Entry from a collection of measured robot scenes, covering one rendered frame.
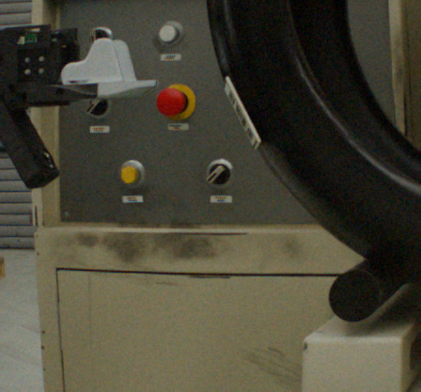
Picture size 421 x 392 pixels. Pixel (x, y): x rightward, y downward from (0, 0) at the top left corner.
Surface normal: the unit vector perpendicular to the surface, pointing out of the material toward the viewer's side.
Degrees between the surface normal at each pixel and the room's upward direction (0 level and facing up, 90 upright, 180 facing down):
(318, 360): 90
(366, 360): 90
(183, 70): 90
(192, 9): 90
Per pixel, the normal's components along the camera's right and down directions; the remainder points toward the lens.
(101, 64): -0.25, 0.05
